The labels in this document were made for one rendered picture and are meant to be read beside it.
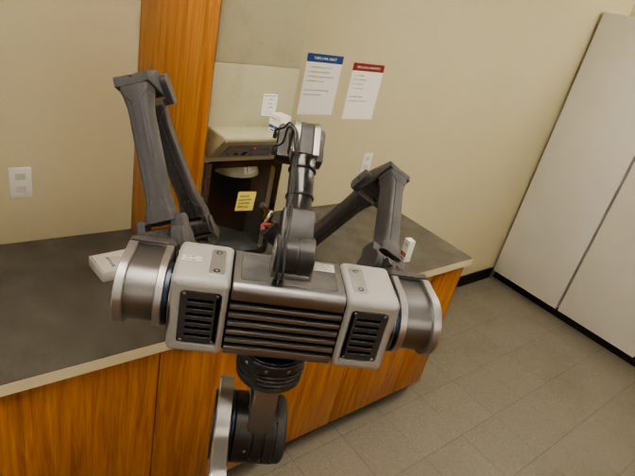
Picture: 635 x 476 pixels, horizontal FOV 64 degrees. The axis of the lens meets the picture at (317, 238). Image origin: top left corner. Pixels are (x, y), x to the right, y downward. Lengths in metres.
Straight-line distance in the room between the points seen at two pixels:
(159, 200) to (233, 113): 0.67
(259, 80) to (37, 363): 1.05
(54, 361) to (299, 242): 0.91
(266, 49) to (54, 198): 0.96
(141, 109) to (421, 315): 0.72
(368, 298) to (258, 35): 1.04
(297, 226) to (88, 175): 1.33
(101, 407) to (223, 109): 1.00
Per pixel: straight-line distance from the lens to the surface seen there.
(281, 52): 1.75
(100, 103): 2.01
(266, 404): 1.03
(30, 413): 1.68
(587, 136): 4.23
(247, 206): 1.87
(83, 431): 1.81
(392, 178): 1.38
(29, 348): 1.63
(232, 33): 1.65
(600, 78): 4.22
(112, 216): 2.20
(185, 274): 0.86
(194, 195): 1.36
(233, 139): 1.61
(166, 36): 1.75
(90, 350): 1.61
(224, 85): 1.67
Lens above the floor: 1.99
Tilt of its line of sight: 27 degrees down
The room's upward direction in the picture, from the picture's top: 13 degrees clockwise
